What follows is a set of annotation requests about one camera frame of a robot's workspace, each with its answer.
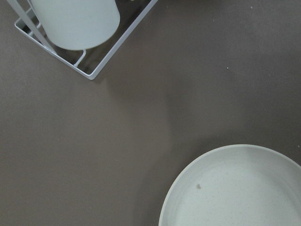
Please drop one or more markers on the beige round plate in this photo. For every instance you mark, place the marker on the beige round plate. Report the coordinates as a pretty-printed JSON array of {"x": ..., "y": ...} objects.
[{"x": 235, "y": 185}]

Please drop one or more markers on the white cup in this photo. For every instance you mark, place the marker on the white cup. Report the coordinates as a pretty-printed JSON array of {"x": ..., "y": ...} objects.
[{"x": 77, "y": 24}]

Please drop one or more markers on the white cup rack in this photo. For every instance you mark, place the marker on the white cup rack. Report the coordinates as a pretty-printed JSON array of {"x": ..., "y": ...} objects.
[{"x": 88, "y": 62}]

